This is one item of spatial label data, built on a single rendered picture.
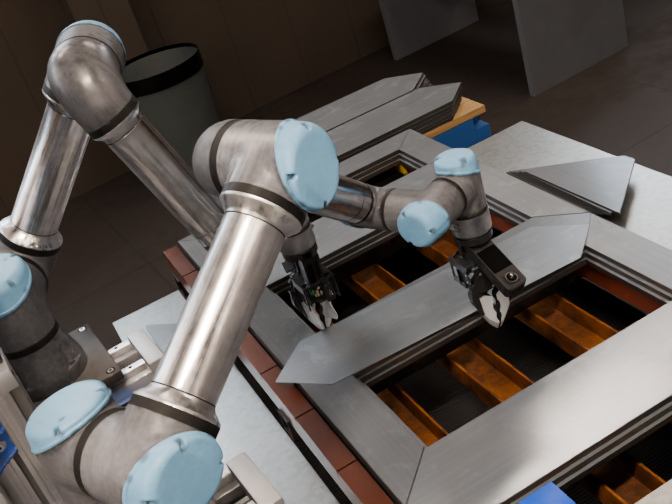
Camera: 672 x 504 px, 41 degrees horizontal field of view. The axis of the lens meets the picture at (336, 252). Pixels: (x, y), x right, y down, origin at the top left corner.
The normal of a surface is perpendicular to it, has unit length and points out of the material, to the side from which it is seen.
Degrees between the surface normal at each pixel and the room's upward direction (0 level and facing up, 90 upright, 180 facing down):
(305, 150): 87
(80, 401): 7
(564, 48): 90
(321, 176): 86
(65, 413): 7
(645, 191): 0
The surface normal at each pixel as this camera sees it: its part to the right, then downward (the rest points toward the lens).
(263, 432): -0.28, -0.83
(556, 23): 0.49, 0.32
